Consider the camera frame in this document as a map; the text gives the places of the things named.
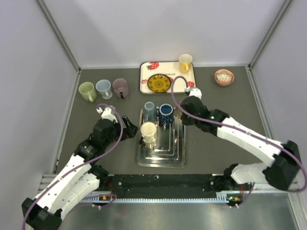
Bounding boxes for brown striped cup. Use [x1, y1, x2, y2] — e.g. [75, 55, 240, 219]
[174, 107, 182, 120]

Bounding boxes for dark blue mug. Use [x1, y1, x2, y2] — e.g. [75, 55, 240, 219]
[158, 103, 174, 129]

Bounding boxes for purple mug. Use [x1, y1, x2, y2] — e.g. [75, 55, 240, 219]
[112, 78, 129, 99]

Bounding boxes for light blue white mug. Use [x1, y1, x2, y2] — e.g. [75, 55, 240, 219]
[95, 80, 113, 99]

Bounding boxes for green mug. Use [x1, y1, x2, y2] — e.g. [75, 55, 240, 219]
[79, 82, 97, 103]

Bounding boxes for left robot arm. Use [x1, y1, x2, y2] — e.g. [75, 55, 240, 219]
[22, 116, 138, 230]

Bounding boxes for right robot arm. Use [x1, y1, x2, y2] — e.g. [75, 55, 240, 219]
[178, 96, 301, 191]

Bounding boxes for cream mug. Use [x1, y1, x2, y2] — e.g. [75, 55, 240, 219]
[141, 122, 158, 144]

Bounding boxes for grey blue mug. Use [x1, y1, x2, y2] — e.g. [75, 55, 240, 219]
[142, 102, 157, 123]

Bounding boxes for yellow mug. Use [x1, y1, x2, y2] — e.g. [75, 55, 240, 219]
[179, 54, 193, 73]

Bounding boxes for strawberry serving tray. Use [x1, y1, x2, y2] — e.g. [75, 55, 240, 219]
[139, 61, 197, 94]

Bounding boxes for yellow patterned plate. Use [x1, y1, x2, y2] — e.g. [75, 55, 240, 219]
[147, 74, 172, 93]

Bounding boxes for pink patterned bowl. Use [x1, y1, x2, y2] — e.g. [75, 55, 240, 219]
[214, 69, 235, 86]

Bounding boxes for metal tray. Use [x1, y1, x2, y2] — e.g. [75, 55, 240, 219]
[136, 106, 187, 168]

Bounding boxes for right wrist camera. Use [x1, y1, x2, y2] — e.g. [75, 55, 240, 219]
[184, 86, 202, 100]

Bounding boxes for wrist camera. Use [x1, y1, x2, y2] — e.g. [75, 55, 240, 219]
[96, 107, 118, 123]
[184, 86, 202, 100]

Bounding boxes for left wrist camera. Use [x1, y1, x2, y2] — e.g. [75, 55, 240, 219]
[96, 107, 118, 123]

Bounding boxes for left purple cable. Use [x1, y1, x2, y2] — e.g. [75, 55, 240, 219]
[21, 103, 125, 230]

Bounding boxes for aluminium frame rail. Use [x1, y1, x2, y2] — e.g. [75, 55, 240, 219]
[38, 174, 300, 204]

